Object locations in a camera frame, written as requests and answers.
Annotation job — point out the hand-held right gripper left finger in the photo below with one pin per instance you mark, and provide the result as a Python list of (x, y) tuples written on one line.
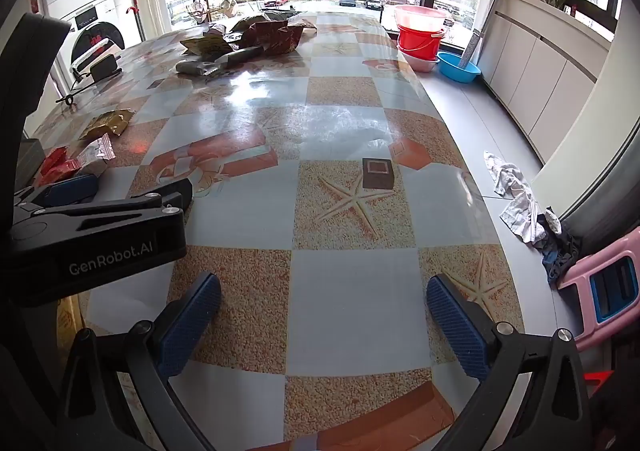
[(190, 326)]

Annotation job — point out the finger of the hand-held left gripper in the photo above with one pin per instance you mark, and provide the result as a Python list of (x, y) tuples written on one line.
[(70, 191), (170, 196)]

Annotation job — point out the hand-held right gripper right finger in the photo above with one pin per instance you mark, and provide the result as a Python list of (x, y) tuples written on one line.
[(457, 326)]

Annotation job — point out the gold snack packet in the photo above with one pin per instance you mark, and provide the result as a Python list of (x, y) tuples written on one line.
[(107, 123)]

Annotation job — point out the white pink-edged snack packet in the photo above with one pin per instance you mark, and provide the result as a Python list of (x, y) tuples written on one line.
[(95, 148)]

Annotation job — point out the clear plastic box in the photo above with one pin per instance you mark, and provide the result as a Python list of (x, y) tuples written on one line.
[(30, 153)]

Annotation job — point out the white grey cloth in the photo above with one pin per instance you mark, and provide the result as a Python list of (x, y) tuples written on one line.
[(522, 218)]

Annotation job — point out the pink plastic stool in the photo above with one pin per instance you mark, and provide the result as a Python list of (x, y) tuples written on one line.
[(575, 281)]

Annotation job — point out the black power adapter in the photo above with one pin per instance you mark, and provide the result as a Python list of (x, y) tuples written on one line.
[(103, 67)]

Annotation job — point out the dark cloth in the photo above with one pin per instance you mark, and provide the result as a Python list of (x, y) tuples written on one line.
[(562, 251)]

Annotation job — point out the red plastic object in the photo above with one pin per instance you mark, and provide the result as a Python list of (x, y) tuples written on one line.
[(597, 377)]

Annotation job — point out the pile of mixed snack bags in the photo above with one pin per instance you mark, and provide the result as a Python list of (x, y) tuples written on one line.
[(240, 38)]

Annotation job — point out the red hanging ornament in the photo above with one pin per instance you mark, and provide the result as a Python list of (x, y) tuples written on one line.
[(131, 9)]

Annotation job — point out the wooden coat rack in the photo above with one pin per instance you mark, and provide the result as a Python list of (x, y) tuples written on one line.
[(202, 1)]

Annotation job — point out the blue basin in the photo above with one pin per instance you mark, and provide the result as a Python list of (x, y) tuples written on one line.
[(457, 68)]

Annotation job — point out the white cabinet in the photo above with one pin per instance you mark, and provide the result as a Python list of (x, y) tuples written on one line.
[(540, 66)]

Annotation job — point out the grey patterned board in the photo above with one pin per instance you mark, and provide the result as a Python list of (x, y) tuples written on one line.
[(470, 51)]

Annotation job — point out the grey car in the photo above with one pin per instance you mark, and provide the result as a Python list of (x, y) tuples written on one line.
[(372, 2)]

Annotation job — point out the red bucket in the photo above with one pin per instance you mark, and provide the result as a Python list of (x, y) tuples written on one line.
[(420, 41)]

